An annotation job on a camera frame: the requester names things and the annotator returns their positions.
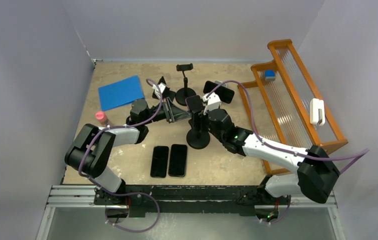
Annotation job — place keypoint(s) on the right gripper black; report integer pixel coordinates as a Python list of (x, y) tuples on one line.
[(197, 118)]

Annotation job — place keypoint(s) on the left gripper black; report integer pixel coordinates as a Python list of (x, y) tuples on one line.
[(169, 115)]

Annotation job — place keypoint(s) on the purple-cased phone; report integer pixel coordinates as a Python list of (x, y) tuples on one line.
[(195, 104)]

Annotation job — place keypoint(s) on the black round-base pole stand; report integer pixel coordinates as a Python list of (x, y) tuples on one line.
[(185, 92)]

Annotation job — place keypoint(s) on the black folding phone stand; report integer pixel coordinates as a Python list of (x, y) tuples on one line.
[(171, 93)]

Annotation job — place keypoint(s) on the black phone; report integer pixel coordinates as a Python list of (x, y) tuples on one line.
[(159, 161), (225, 94), (178, 160)]

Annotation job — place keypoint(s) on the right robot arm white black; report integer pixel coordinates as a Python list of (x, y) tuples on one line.
[(312, 172)]

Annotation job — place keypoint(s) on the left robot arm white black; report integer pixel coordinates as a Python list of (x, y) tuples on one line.
[(90, 151)]

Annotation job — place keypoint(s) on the black phone on silver stand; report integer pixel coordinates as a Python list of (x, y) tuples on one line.
[(225, 94)]

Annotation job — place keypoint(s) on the silver phone stand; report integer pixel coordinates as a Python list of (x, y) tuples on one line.
[(222, 84)]

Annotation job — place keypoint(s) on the pink cup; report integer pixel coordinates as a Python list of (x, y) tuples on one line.
[(102, 117)]

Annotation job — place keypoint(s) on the blue small block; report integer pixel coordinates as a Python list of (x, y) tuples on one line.
[(269, 75)]

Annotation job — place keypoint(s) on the orange wooden rack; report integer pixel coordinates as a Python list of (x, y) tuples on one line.
[(287, 100)]

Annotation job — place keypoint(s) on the white clip on rack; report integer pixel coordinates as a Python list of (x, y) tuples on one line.
[(317, 112)]

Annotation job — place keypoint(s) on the black base frame rail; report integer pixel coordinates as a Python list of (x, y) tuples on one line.
[(244, 200)]

